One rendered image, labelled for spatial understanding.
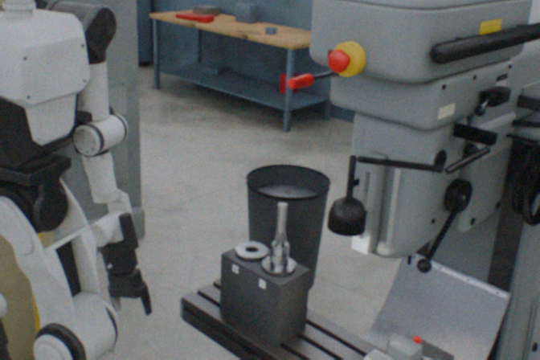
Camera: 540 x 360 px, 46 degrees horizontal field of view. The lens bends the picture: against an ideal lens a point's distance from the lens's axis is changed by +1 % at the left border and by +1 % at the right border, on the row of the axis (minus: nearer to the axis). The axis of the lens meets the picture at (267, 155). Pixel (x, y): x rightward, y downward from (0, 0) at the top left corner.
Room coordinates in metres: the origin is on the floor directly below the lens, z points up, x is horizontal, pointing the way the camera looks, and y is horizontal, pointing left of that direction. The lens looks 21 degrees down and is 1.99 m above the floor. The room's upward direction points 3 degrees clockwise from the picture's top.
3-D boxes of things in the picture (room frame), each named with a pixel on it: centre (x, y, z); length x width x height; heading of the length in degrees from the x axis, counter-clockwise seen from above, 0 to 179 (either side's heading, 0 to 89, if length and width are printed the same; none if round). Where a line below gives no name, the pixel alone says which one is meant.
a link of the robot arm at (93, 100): (1.53, 0.44, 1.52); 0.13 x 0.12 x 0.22; 158
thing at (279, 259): (1.46, -0.05, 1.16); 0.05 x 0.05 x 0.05
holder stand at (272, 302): (1.49, -0.01, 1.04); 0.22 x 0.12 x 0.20; 48
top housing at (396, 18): (1.29, -0.30, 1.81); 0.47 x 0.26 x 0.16; 138
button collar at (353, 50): (1.10, -0.13, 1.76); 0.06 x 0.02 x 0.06; 48
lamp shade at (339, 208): (1.09, -0.16, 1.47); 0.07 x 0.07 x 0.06
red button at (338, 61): (1.09, -0.12, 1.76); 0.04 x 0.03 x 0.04; 48
